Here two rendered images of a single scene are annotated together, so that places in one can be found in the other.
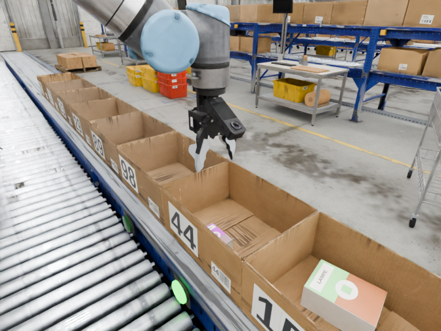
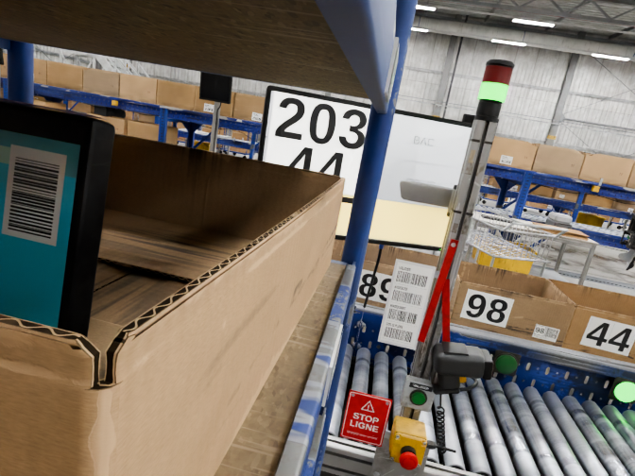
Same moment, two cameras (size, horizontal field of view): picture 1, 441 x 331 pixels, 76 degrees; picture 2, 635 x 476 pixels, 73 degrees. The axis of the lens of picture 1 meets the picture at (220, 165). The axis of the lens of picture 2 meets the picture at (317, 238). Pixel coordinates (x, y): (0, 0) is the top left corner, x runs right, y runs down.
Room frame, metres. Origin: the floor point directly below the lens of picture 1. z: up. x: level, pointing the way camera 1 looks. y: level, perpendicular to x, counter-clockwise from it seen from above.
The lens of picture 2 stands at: (0.40, 1.82, 1.49)
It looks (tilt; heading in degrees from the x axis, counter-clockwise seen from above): 15 degrees down; 315
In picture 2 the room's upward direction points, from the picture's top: 10 degrees clockwise
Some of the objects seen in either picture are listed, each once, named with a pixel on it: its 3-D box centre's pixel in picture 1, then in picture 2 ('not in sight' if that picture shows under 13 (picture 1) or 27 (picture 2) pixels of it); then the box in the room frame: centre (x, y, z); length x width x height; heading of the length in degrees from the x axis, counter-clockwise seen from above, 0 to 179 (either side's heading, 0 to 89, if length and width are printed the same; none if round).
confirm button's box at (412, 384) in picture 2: not in sight; (418, 394); (0.82, 1.02, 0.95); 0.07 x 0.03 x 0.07; 38
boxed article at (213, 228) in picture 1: (215, 240); not in sight; (0.67, 0.02, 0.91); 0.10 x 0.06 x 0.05; 39
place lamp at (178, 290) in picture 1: (178, 292); (626, 392); (0.56, 0.12, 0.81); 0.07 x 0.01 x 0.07; 38
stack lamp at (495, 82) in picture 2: not in sight; (494, 84); (0.84, 0.99, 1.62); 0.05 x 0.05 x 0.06
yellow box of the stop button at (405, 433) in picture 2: not in sight; (423, 447); (0.77, 1.02, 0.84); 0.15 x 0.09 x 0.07; 38
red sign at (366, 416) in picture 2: not in sight; (378, 421); (0.87, 1.06, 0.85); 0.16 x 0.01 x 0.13; 38
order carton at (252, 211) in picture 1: (233, 219); (608, 322); (0.70, -0.04, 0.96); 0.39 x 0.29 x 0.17; 38
